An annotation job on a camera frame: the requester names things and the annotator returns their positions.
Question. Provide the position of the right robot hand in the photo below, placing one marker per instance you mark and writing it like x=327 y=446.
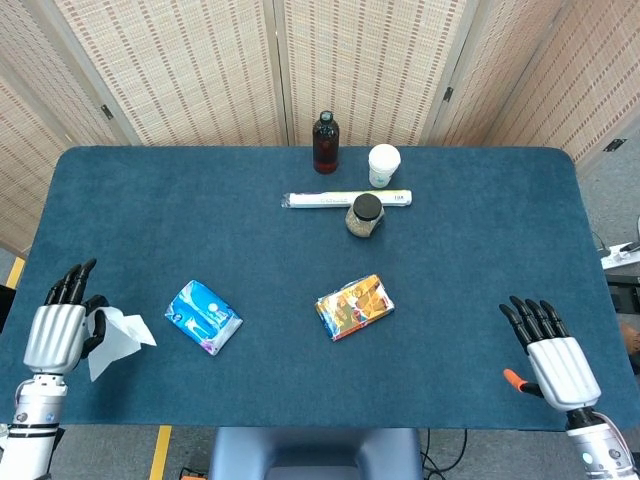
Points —
x=560 y=367

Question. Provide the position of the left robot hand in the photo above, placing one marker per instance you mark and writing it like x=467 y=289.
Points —
x=57 y=332

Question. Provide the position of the white tissue sheet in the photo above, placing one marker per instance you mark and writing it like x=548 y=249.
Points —
x=117 y=340

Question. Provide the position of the blue tissue pack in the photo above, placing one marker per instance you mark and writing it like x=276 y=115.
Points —
x=204 y=317

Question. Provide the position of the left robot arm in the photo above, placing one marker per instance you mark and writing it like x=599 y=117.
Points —
x=32 y=425

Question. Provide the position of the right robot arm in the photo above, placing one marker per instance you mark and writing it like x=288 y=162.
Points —
x=600 y=445

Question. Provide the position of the white power strip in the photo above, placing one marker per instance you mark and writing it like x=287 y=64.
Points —
x=621 y=253

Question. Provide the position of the yellow floor tape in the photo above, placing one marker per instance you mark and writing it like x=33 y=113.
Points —
x=161 y=452

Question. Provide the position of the colourful snack packet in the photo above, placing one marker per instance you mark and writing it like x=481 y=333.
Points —
x=354 y=306

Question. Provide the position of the glass jar black lid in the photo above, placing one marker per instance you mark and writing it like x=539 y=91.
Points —
x=365 y=216

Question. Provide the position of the blue chair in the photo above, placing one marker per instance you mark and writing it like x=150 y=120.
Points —
x=315 y=454

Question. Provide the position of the blue table mat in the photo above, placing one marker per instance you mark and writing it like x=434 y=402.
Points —
x=320 y=250

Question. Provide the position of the white paper cup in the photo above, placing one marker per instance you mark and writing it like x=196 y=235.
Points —
x=383 y=165

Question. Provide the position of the white long tube package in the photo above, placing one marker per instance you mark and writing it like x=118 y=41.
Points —
x=320 y=199

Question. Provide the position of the bamboo folding screen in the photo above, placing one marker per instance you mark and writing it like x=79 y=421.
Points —
x=200 y=65

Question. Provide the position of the dark brown glass bottle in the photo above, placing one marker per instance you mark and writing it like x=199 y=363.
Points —
x=325 y=144

